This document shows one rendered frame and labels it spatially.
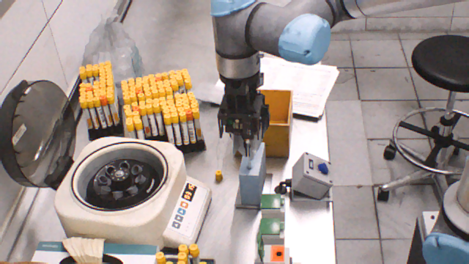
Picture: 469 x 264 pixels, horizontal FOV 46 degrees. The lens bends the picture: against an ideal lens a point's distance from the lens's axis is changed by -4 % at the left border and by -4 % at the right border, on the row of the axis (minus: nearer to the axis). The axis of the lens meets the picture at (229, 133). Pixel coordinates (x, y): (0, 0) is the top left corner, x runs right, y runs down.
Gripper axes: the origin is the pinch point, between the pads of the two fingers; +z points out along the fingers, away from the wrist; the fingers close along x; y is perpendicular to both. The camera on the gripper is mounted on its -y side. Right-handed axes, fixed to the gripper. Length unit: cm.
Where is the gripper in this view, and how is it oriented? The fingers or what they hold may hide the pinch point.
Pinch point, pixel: (248, 149)
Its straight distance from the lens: 110.9
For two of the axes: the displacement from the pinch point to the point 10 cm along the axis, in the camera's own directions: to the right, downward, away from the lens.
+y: -1.7, 6.4, -7.4
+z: 0.8, 7.6, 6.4
